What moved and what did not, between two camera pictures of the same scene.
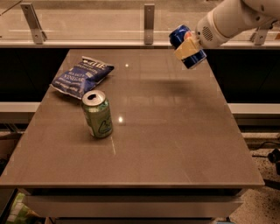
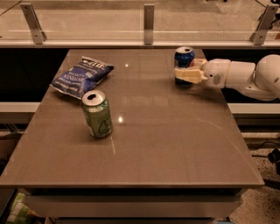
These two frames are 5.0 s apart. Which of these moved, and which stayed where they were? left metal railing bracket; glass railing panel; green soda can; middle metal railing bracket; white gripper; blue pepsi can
Moved: blue pepsi can; white gripper
Stayed: glass railing panel; green soda can; middle metal railing bracket; left metal railing bracket
